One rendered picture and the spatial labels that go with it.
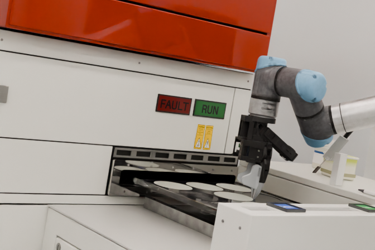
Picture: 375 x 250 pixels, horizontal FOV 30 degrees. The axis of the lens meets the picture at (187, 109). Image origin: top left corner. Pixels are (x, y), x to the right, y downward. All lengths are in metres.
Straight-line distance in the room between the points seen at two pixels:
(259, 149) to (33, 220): 0.58
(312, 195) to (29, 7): 0.87
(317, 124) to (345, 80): 3.03
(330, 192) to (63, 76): 0.75
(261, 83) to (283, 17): 2.54
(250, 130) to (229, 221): 0.50
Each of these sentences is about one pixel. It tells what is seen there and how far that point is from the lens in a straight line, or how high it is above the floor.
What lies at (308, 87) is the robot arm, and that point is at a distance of 1.68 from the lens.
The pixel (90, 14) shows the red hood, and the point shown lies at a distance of 1.68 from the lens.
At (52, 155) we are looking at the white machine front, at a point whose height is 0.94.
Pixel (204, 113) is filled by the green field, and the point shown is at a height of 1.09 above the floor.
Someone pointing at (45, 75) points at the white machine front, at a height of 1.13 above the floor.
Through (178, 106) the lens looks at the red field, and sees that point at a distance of 1.91.
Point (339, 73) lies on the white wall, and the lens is 4.73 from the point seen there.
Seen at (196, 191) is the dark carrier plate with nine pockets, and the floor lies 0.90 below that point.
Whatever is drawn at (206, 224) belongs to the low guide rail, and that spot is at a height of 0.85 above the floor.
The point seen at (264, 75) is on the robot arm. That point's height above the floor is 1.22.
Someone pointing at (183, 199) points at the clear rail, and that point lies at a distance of 1.65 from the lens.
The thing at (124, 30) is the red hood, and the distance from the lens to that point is 1.73.
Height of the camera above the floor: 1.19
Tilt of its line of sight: 3 degrees down
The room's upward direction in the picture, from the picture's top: 10 degrees clockwise
